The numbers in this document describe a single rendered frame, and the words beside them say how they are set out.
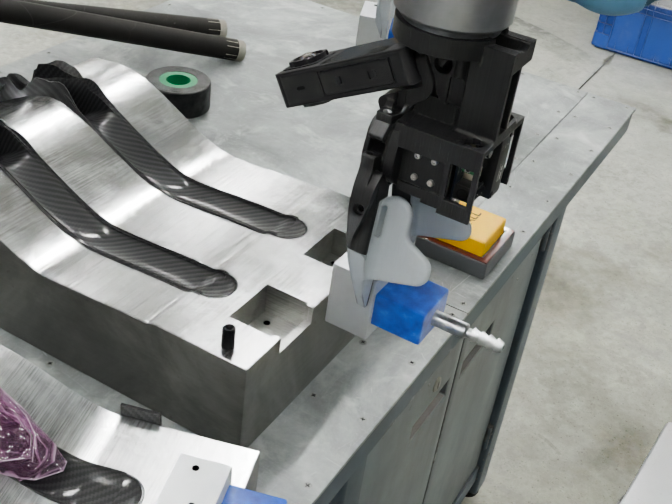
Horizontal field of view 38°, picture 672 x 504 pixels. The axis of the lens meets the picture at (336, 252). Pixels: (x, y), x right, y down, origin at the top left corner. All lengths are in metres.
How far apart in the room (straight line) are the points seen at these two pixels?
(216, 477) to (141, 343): 0.16
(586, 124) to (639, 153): 1.86
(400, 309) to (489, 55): 0.20
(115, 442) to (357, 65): 0.31
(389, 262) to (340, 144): 0.55
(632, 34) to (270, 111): 2.81
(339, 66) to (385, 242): 0.12
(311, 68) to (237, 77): 0.68
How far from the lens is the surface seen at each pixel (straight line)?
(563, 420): 2.10
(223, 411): 0.75
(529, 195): 1.17
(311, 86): 0.66
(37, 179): 0.89
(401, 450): 1.22
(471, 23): 0.59
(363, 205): 0.64
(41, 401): 0.72
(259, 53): 1.42
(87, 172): 0.90
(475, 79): 0.61
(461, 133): 0.62
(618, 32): 3.96
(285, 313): 0.80
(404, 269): 0.66
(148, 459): 0.70
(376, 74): 0.63
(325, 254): 0.88
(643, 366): 2.32
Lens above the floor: 1.36
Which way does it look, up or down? 34 degrees down
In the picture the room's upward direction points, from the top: 8 degrees clockwise
